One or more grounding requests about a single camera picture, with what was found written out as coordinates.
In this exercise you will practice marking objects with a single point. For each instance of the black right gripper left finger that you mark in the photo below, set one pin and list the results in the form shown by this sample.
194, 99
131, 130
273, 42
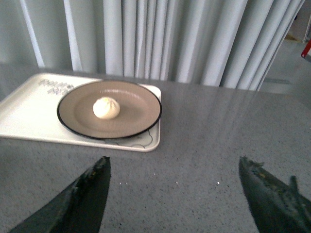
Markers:
79, 208

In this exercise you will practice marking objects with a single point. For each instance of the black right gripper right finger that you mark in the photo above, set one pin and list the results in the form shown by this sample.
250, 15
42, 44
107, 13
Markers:
276, 207

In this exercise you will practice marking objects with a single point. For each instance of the tan plate with black rim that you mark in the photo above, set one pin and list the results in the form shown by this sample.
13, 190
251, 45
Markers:
140, 110

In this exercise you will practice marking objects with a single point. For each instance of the white steamed bun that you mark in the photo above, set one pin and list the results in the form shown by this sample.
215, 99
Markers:
106, 108

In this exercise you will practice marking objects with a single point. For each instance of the cream bear tray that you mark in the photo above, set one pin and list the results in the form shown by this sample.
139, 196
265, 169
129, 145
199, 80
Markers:
30, 113

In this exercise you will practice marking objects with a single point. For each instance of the grey pleated curtain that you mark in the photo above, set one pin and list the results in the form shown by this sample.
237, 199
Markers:
229, 43

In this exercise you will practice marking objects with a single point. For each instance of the red sign post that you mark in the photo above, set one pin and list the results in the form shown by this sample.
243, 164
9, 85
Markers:
306, 50

